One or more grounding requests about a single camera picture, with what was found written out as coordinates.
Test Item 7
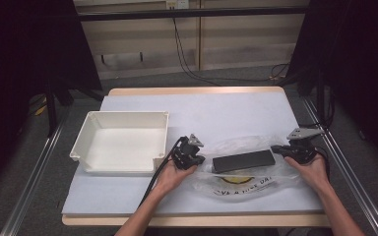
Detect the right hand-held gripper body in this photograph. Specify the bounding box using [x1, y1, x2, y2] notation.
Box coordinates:
[285, 127, 325, 165]

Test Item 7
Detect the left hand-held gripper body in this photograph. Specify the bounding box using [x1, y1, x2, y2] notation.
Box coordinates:
[171, 133, 205, 171]

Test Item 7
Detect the black box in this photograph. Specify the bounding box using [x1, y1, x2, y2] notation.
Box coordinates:
[212, 148, 277, 174]

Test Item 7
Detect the clear printed plastic bag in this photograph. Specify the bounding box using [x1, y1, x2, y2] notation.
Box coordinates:
[191, 135, 301, 202]

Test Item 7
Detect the person's left hand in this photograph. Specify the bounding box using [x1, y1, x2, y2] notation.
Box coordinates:
[156, 159, 199, 195]

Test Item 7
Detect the person's right hand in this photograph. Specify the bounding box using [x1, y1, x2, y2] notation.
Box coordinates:
[283, 152, 331, 192]

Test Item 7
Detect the white table cover sheet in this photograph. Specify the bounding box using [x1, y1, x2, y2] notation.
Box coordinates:
[61, 91, 324, 215]

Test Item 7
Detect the wooden table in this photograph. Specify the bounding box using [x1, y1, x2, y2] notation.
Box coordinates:
[61, 86, 331, 228]

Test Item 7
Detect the white plastic bin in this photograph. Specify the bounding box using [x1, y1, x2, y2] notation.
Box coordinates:
[69, 110, 170, 175]

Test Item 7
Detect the dark curtain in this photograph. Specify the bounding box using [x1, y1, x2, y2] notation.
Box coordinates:
[284, 0, 378, 171]
[0, 0, 102, 198]

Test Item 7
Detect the black horizontal bar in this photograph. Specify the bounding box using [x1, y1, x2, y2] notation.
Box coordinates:
[78, 7, 309, 22]

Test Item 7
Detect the black metal stand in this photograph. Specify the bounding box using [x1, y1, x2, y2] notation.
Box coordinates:
[43, 78, 60, 138]

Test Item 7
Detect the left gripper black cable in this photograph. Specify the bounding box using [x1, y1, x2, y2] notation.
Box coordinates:
[139, 137, 185, 208]

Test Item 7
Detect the metal floor rail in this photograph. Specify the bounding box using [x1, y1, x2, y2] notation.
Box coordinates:
[0, 106, 72, 236]
[300, 96, 378, 236]

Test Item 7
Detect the black socket cable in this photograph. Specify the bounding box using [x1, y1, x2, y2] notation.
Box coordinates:
[171, 17, 291, 87]

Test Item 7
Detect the white wall socket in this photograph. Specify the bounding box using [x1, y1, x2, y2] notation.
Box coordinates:
[165, 0, 191, 10]

